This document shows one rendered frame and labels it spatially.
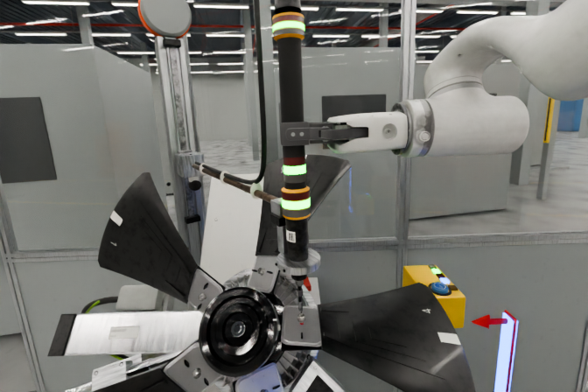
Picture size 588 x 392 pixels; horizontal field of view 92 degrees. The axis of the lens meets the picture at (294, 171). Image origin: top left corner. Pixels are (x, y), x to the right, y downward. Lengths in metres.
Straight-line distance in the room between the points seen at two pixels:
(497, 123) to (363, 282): 1.02
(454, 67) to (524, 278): 1.29
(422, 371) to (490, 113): 0.38
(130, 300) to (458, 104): 0.74
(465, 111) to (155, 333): 0.68
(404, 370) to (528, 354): 1.39
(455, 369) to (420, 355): 0.05
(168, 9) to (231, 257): 0.80
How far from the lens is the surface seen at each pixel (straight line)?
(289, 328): 0.53
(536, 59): 0.36
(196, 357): 0.56
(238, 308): 0.49
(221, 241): 0.82
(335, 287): 1.36
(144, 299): 0.77
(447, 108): 0.44
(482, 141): 0.46
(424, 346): 0.57
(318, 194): 0.54
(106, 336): 0.76
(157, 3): 1.11
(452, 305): 0.88
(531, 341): 1.85
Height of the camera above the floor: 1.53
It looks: 11 degrees down
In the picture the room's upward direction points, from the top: 2 degrees counter-clockwise
